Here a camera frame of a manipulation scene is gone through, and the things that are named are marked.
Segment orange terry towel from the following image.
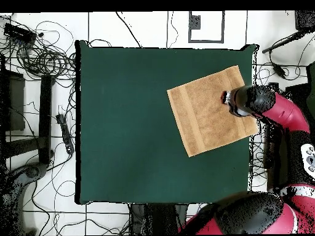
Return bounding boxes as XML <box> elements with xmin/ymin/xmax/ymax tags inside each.
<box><xmin>166</xmin><ymin>65</ymin><xmax>260</xmax><ymax>157</ymax></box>

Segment black flat box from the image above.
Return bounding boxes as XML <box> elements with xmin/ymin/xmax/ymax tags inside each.
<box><xmin>0</xmin><ymin>69</ymin><xmax>26</xmax><ymax>132</ymax></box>

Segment black power adapter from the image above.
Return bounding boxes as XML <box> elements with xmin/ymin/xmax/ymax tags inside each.
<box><xmin>273</xmin><ymin>62</ymin><xmax>287</xmax><ymax>79</ymax></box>

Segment black tripod rod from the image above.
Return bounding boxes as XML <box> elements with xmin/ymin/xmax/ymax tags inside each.
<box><xmin>261</xmin><ymin>31</ymin><xmax>307</xmax><ymax>54</ymax></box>

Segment black speckled box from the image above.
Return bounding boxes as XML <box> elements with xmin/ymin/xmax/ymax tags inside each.
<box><xmin>294</xmin><ymin>10</ymin><xmax>315</xmax><ymax>33</ymax></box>

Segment dark green table cloth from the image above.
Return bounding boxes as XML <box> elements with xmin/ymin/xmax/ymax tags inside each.
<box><xmin>74</xmin><ymin>40</ymin><xmax>258</xmax><ymax>206</ymax></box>

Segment small black power strip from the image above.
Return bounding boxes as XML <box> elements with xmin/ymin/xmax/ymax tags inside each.
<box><xmin>55</xmin><ymin>114</ymin><xmax>75</xmax><ymax>155</ymax></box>

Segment long black bar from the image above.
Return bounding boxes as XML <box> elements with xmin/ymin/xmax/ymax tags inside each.
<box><xmin>38</xmin><ymin>74</ymin><xmax>54</xmax><ymax>165</ymax></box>

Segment black chair base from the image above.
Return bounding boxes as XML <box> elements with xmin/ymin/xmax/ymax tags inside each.
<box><xmin>2</xmin><ymin>162</ymin><xmax>49</xmax><ymax>236</ymax></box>

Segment grey square frame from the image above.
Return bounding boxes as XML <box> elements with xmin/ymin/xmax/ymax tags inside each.
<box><xmin>188</xmin><ymin>10</ymin><xmax>225</xmax><ymax>44</ymax></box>

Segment tangled black cables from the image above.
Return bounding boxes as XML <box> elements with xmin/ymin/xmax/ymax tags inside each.
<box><xmin>0</xmin><ymin>20</ymin><xmax>77</xmax><ymax>82</ymax></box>

